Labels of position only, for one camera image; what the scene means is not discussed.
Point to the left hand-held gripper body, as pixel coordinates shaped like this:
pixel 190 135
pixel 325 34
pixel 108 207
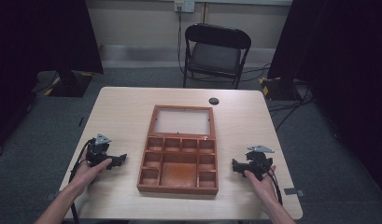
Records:
pixel 97 150

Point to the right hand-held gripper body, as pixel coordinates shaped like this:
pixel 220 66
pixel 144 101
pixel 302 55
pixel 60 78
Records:
pixel 259 162

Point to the person's left hand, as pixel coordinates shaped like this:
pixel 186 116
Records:
pixel 87 171

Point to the black folding chair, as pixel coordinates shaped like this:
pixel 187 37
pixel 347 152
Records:
pixel 216 53

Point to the wooden compartment box with glass lid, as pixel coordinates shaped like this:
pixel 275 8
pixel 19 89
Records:
pixel 180 155

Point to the white wall outlet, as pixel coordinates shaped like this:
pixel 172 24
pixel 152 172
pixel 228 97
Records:
pixel 184 5

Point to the black stand base striped tape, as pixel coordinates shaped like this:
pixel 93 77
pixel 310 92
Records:
pixel 70 84
pixel 277 88

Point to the grey tape strip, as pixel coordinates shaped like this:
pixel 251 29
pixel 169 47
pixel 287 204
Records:
pixel 294 191

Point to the dark curtain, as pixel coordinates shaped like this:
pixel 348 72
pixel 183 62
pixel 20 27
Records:
pixel 39 46
pixel 341 62

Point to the person's right hand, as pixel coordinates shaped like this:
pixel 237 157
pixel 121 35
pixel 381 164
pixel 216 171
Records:
pixel 262 186

